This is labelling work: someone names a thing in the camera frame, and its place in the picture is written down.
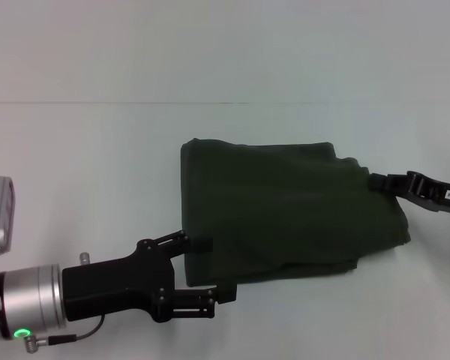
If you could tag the dark green t-shirt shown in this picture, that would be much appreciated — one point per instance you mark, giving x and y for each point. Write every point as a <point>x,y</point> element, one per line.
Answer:
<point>277,210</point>

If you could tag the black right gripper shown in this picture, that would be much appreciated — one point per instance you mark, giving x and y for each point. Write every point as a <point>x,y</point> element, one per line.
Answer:
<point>431,191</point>

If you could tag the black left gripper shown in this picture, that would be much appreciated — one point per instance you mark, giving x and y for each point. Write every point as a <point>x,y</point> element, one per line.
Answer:
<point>116,285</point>

